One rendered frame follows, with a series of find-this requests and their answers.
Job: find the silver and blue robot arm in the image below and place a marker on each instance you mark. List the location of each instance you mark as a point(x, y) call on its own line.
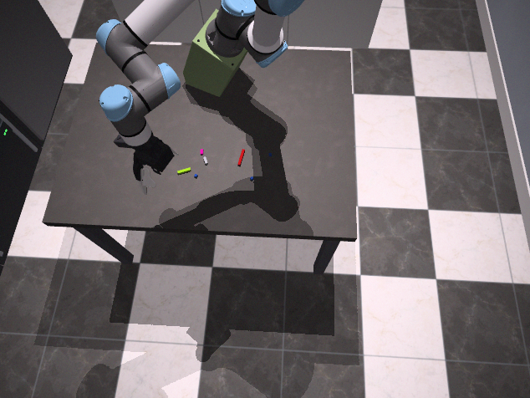
point(153, 84)

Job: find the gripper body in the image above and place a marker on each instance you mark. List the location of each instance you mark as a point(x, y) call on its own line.
point(151, 156)

